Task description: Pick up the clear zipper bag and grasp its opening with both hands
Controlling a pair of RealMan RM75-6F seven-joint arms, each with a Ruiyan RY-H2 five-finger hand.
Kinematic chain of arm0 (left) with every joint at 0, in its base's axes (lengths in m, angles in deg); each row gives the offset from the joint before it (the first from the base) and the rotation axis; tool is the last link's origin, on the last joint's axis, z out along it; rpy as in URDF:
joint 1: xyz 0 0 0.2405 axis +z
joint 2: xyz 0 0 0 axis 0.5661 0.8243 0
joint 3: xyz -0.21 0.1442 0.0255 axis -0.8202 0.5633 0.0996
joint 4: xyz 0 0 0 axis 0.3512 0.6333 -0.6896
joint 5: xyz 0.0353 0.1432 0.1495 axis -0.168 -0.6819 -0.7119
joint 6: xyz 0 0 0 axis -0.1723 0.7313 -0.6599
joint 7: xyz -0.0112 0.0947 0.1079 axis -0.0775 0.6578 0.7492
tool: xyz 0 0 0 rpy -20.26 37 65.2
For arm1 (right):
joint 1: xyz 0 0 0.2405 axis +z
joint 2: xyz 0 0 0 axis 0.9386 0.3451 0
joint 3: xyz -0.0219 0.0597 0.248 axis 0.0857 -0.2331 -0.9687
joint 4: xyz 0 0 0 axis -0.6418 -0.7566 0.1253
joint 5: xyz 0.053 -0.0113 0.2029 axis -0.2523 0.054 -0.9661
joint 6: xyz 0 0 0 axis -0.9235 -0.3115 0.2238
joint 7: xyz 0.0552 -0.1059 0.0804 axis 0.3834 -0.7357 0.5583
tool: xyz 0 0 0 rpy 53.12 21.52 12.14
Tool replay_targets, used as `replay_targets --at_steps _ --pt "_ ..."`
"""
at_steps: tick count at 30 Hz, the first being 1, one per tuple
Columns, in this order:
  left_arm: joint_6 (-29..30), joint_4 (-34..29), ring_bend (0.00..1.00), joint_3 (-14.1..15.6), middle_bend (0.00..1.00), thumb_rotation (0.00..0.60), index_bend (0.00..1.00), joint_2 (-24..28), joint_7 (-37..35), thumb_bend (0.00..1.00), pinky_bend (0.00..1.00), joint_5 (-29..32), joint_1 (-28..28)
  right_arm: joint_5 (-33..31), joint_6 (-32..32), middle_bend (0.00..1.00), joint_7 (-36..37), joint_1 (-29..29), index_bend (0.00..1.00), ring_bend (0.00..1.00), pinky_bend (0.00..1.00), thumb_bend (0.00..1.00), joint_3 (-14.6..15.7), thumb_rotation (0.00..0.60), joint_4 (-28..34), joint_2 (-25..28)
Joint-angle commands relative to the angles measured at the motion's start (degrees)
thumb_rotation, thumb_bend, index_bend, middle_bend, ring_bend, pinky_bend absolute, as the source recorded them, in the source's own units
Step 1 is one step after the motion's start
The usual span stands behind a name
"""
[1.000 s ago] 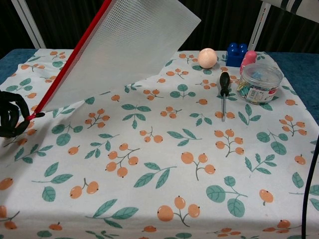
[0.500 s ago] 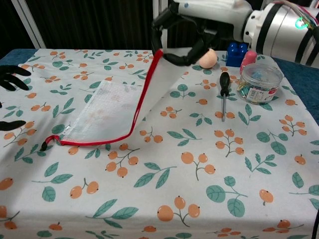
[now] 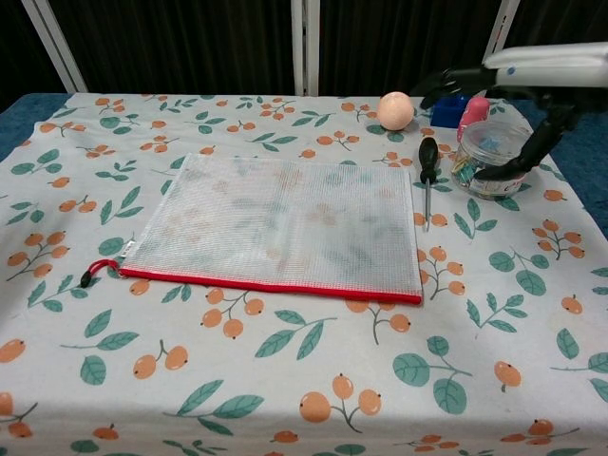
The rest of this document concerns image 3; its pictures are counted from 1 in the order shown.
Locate blue table cover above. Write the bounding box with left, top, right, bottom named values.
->
left=0, top=92, right=608, bottom=224

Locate peach coloured ball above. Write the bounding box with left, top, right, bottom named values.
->
left=377, top=91, right=417, bottom=131

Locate white mesh zipper pouch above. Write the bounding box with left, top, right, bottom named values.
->
left=118, top=152, right=424, bottom=306

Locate white upright frame post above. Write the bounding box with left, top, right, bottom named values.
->
left=291, top=0, right=320, bottom=96

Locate white slanted frame post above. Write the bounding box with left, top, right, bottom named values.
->
left=21, top=0, right=89, bottom=94
left=473, top=0, right=522, bottom=99

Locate blue toy building brick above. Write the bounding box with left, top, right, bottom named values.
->
left=430, top=93, right=470, bottom=129

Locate black handled screwdriver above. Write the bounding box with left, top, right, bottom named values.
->
left=417, top=136, right=444, bottom=234

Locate white fruit print tablecloth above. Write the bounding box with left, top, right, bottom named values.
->
left=0, top=93, right=608, bottom=456

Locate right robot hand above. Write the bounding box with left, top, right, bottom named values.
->
left=410, top=41, right=608, bottom=181

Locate dark pleated curtain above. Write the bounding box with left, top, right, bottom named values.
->
left=0, top=0, right=608, bottom=113

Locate clear jar of binder clips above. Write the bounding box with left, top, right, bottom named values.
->
left=449, top=120, right=537, bottom=200

